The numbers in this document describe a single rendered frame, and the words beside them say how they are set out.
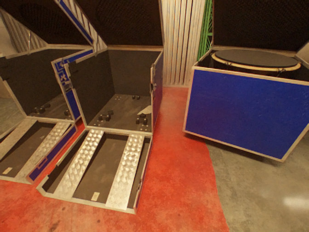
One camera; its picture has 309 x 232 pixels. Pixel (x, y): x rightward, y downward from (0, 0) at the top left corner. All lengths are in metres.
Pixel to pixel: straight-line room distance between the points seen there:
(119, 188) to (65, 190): 0.50
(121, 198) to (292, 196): 1.55
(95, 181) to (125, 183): 0.30
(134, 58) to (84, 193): 1.86
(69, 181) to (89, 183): 0.19
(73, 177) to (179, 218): 1.04
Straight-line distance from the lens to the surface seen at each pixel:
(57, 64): 1.98
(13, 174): 2.15
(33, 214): 1.75
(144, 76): 2.46
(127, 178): 1.53
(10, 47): 3.81
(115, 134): 1.89
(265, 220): 1.68
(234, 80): 1.46
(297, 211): 1.88
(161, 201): 1.48
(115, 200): 1.49
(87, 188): 1.64
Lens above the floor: 1.34
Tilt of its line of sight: 34 degrees down
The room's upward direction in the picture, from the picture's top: straight up
